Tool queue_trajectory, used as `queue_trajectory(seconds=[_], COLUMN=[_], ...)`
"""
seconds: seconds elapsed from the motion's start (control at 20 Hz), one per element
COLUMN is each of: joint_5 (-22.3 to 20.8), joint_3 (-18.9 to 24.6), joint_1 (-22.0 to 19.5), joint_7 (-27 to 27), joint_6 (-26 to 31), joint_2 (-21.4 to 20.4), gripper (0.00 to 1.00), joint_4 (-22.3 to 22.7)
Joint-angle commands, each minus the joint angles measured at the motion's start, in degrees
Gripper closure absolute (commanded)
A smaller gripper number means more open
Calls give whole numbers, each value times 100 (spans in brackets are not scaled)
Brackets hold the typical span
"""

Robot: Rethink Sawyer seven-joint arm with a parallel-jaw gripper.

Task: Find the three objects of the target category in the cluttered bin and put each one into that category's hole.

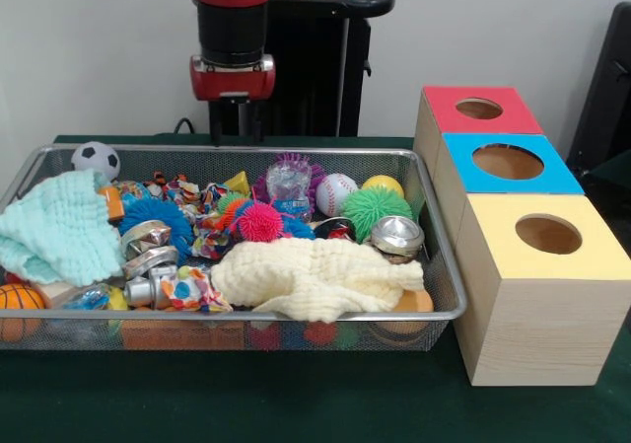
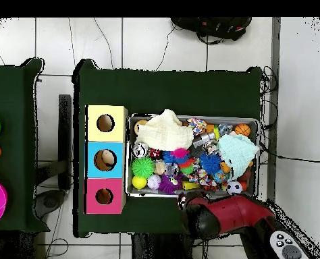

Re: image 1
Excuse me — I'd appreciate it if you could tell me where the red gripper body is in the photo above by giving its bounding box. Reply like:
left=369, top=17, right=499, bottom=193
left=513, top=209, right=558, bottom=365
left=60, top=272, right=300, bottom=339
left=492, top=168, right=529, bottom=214
left=189, top=56, right=277, bottom=105

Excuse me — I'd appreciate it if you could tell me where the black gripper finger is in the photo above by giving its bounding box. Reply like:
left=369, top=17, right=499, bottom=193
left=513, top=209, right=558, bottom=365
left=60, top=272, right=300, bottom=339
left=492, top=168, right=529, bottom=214
left=208, top=100, right=222, bottom=148
left=250, top=100, right=263, bottom=144

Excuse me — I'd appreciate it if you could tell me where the multicolour spiky caterpillar toy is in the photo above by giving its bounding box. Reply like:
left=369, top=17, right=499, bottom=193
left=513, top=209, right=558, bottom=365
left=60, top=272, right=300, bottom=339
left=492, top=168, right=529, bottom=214
left=216, top=190, right=316, bottom=243

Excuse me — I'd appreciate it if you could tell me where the colourful knotted cloth toy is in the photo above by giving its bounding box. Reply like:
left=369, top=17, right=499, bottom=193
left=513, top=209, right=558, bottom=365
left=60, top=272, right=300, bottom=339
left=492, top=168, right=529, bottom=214
left=179, top=181, right=234, bottom=261

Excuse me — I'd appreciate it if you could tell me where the shallow mesh bin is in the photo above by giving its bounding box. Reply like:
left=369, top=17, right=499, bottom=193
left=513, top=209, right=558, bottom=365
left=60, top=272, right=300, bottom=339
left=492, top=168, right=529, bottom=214
left=0, top=142, right=468, bottom=351

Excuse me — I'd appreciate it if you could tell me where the wooden box with three holes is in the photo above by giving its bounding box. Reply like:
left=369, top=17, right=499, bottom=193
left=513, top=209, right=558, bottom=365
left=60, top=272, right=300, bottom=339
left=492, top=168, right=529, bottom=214
left=412, top=85, right=631, bottom=388

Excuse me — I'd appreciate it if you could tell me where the white baseball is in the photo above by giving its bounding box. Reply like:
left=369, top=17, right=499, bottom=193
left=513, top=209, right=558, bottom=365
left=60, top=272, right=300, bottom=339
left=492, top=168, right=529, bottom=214
left=315, top=173, right=360, bottom=217

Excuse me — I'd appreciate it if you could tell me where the blue spiky toy with eyes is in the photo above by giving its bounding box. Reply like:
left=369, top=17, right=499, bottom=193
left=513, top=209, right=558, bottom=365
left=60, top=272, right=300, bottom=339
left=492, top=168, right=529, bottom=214
left=117, top=198, right=194, bottom=261

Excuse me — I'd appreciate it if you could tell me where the small soccer ball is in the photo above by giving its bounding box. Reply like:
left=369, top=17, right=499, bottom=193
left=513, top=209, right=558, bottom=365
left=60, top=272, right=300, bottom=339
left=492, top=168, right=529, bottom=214
left=71, top=141, right=122, bottom=182

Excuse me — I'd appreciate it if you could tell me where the yellow ball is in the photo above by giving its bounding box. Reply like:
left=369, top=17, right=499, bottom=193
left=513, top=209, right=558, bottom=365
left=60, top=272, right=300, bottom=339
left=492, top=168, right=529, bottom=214
left=362, top=175, right=405, bottom=198

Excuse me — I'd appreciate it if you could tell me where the green spiky ball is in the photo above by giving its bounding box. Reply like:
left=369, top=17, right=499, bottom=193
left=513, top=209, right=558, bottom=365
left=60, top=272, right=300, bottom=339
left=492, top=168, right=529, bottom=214
left=341, top=185, right=414, bottom=243

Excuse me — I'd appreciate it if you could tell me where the cream yellow cloth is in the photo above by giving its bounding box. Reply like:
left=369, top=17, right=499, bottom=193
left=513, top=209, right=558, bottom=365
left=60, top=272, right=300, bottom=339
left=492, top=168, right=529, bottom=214
left=210, top=238, right=425, bottom=325

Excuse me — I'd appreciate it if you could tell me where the crushed silver can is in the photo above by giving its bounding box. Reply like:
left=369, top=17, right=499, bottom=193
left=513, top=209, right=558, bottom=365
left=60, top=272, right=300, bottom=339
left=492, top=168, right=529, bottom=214
left=369, top=214, right=426, bottom=265

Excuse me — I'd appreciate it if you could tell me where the mint green cloth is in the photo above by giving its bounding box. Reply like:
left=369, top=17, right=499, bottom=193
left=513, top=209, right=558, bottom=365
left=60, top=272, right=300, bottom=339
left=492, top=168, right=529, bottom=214
left=0, top=169, right=127, bottom=286

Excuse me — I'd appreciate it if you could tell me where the small orange basketball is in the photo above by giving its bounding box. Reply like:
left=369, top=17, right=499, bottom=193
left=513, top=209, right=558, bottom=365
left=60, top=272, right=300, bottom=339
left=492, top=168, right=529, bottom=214
left=0, top=283, right=46, bottom=310

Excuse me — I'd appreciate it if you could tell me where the dark green tablecloth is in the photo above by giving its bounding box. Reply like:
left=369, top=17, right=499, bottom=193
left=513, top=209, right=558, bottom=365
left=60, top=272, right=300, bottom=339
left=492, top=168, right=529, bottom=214
left=589, top=149, right=631, bottom=192
left=0, top=134, right=631, bottom=443

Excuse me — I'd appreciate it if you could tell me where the black stand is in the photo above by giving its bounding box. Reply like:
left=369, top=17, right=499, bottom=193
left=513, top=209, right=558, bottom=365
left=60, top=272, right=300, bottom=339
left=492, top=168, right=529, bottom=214
left=566, top=1, right=631, bottom=168

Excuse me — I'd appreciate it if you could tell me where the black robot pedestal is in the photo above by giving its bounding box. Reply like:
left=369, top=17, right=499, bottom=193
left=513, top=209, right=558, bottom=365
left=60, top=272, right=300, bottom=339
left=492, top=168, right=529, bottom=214
left=206, top=0, right=396, bottom=137

